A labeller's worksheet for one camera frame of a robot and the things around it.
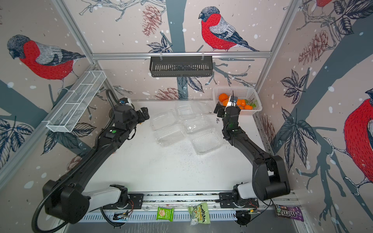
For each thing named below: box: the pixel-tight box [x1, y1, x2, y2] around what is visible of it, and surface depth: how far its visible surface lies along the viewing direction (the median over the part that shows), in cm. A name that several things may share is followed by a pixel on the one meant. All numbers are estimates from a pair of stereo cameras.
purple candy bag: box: [274, 204, 305, 222], surface depth 71 cm
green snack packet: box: [156, 206, 175, 222], surface depth 71 cm
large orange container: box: [218, 93, 229, 103], surface depth 120 cm
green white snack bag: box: [187, 201, 211, 227], surface depth 71 cm
